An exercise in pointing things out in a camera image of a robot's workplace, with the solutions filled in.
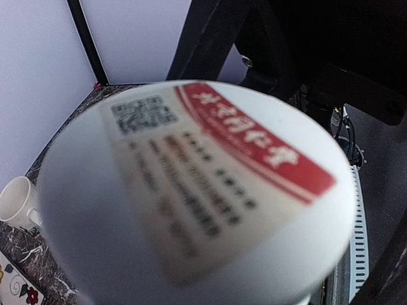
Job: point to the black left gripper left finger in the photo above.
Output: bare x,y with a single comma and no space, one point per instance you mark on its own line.
210,30

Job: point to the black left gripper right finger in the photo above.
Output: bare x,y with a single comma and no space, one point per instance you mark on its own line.
386,283

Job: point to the beige ceramic mug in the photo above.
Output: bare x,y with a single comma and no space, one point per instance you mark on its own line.
19,206

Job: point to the floral square coaster tile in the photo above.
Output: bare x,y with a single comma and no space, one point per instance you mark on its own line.
16,288

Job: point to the white slotted cable duct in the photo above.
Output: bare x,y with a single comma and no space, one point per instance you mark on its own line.
359,254

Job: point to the black right frame post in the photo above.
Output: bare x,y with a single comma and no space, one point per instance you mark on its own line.
87,41

